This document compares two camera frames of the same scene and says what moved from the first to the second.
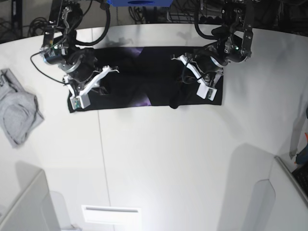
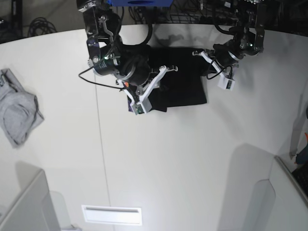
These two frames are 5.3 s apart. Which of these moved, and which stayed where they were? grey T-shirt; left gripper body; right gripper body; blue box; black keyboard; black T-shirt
Moved: left gripper body; right gripper body; black T-shirt
Stayed: grey T-shirt; black keyboard; blue box
